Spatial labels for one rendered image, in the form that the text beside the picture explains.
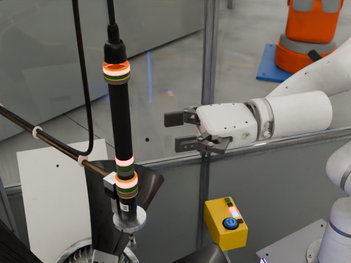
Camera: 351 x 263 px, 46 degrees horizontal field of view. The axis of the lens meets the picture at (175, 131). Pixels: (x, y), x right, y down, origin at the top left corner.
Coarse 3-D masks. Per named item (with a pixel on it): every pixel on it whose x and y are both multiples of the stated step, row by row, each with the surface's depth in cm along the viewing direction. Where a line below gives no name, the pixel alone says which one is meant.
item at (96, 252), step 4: (96, 252) 106; (100, 252) 105; (96, 256) 105; (100, 256) 104; (104, 256) 104; (108, 256) 103; (112, 256) 102; (116, 256) 101; (92, 260) 106; (96, 260) 105; (100, 260) 104; (104, 260) 103; (108, 260) 103; (112, 260) 102; (116, 260) 101
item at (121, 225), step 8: (104, 184) 86; (112, 184) 84; (104, 192) 86; (112, 192) 85; (112, 200) 87; (112, 208) 88; (120, 208) 88; (120, 216) 88; (144, 216) 88; (120, 224) 86; (128, 224) 86; (136, 224) 86; (144, 224) 88; (128, 232) 86
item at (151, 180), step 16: (96, 160) 108; (112, 160) 107; (96, 176) 108; (144, 176) 103; (160, 176) 102; (96, 192) 107; (144, 192) 102; (96, 208) 107; (144, 208) 101; (96, 224) 106; (112, 224) 103; (96, 240) 105; (112, 240) 102; (128, 240) 100
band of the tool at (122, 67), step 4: (104, 64) 68; (108, 64) 70; (120, 64) 70; (124, 64) 70; (128, 64) 68; (104, 68) 67; (108, 68) 67; (112, 68) 71; (116, 68) 71; (120, 68) 67; (124, 68) 67; (128, 76) 69; (112, 84) 68; (116, 84) 68; (120, 84) 68
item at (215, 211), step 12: (216, 204) 146; (204, 216) 150; (216, 216) 141; (228, 216) 141; (240, 216) 141; (216, 228) 137; (228, 228) 136; (240, 228) 136; (216, 240) 139; (228, 240) 137; (240, 240) 139
